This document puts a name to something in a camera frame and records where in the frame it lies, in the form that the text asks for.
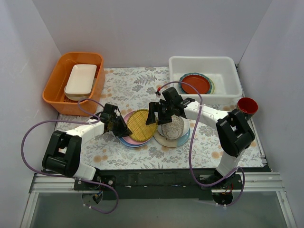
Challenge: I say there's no olive green plate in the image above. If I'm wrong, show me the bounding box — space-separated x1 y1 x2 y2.
127 109 158 142

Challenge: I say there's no red brown round plate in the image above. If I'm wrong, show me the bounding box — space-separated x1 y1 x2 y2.
180 74 211 95

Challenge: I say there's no cream and green plate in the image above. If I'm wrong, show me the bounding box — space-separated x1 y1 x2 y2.
210 79 215 94

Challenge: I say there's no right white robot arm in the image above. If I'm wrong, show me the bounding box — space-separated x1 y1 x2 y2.
146 87 255 189

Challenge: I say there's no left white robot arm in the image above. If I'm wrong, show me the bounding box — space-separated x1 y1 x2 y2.
42 104 132 190

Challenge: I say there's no clear white plastic bin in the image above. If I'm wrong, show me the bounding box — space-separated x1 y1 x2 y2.
169 56 243 105

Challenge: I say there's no light blue plate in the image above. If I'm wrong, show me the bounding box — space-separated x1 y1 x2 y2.
119 137 146 148

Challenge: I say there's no pink plate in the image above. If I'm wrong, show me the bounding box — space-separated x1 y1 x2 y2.
122 111 150 145

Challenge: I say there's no cream and blue plate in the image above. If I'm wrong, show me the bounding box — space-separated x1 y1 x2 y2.
154 130 190 148

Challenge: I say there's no white fluted plate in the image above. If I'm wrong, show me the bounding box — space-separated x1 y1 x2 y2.
157 118 190 136

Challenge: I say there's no floral patterned table mat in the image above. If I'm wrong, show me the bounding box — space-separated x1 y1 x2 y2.
46 66 264 171

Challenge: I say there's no white rectangular dish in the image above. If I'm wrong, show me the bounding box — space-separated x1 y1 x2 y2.
65 64 97 95

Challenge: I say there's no red and black mug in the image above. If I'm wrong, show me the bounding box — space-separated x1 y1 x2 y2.
237 97 258 121

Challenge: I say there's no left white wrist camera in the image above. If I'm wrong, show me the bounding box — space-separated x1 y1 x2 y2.
114 108 121 117

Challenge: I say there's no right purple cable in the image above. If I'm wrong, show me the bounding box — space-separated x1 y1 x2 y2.
156 81 245 207

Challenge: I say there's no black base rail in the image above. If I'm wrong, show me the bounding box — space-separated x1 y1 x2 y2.
73 167 244 200

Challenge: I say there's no aluminium frame rail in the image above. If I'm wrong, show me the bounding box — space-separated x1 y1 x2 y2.
29 172 285 193

